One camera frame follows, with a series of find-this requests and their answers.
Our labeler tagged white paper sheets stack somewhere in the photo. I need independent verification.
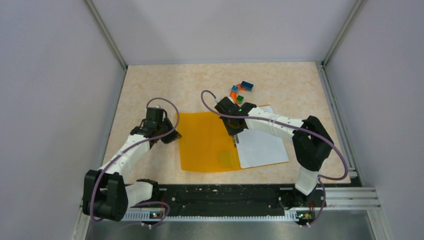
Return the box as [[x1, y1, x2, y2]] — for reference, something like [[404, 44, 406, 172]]
[[235, 105, 290, 169]]

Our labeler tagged orange plastic clip folder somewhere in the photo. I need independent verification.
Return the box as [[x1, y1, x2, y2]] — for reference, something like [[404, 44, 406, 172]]
[[175, 105, 290, 173]]

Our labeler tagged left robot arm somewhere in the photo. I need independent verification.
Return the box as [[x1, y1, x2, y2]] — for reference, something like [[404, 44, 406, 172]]
[[82, 107, 181, 222]]

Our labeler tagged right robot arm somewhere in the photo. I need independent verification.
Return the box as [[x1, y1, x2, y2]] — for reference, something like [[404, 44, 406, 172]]
[[214, 97, 334, 206]]

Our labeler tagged green toy brick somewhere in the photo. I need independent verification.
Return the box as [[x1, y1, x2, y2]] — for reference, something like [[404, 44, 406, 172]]
[[236, 95, 244, 103]]

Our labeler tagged orange curved toy track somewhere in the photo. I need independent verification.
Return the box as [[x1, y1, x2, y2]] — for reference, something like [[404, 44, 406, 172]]
[[229, 84, 245, 104]]

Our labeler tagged light blue toy brick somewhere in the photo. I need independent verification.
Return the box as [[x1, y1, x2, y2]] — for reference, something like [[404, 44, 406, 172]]
[[231, 85, 239, 93]]

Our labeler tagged dark blue toy brick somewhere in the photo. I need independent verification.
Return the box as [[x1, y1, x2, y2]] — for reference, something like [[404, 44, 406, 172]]
[[240, 81, 254, 91]]

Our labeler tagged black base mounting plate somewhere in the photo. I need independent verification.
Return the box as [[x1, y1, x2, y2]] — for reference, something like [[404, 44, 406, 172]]
[[149, 184, 326, 217]]

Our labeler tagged white slotted cable duct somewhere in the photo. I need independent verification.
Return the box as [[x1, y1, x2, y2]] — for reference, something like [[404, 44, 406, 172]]
[[121, 210, 300, 222]]

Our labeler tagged right aluminium frame post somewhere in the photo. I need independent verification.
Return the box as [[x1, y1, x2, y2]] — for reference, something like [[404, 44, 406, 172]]
[[321, 0, 368, 68]]

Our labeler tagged aluminium front rail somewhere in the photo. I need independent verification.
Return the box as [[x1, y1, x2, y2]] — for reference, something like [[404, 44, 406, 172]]
[[79, 187, 382, 211]]

